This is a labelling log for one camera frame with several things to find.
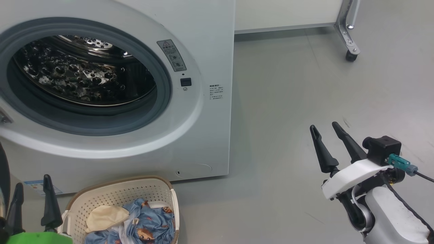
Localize black right camera cable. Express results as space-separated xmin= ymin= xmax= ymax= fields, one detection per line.
xmin=415 ymin=171 xmax=434 ymax=183

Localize white panel board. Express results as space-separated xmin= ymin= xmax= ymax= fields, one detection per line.
xmin=235 ymin=0 xmax=343 ymax=34

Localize white front-load washing machine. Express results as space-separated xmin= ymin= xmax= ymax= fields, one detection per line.
xmin=0 ymin=0 xmax=236 ymax=195

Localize cream cloth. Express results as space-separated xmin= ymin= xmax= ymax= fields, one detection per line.
xmin=85 ymin=205 xmax=130 ymax=233

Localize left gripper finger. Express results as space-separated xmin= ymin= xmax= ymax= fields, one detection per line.
xmin=41 ymin=175 xmax=63 ymax=232
xmin=5 ymin=183 xmax=25 ymax=235

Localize black cable along right arm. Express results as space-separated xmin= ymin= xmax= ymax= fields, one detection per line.
xmin=380 ymin=173 xmax=434 ymax=238

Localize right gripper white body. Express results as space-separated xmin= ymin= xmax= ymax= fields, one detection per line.
xmin=321 ymin=159 xmax=394 ymax=231

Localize steel washer drum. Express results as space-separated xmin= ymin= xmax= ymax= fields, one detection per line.
xmin=14 ymin=35 xmax=156 ymax=107

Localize metal frame leg with caster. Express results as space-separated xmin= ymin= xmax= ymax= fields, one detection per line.
xmin=335 ymin=0 xmax=360 ymax=62

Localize grey warning sticker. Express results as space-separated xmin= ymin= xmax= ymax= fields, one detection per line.
xmin=157 ymin=39 xmax=187 ymax=72

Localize black round washer door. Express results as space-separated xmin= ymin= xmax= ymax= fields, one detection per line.
xmin=0 ymin=142 xmax=11 ymax=221

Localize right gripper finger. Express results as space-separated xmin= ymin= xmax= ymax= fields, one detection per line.
xmin=332 ymin=121 xmax=367 ymax=164
xmin=310 ymin=125 xmax=339 ymax=178

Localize cream perforated laundry basket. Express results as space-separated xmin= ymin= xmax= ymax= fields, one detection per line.
xmin=58 ymin=175 xmax=180 ymax=244

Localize right teal cable connector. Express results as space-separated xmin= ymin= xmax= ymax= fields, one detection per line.
xmin=387 ymin=154 xmax=418 ymax=177

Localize blue energy label sticker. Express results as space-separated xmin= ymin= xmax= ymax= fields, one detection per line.
xmin=23 ymin=180 xmax=63 ymax=197

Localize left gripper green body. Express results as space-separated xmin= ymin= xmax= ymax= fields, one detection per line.
xmin=7 ymin=232 xmax=73 ymax=244

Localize small printed text label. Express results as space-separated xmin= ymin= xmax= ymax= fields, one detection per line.
xmin=209 ymin=84 xmax=224 ymax=101

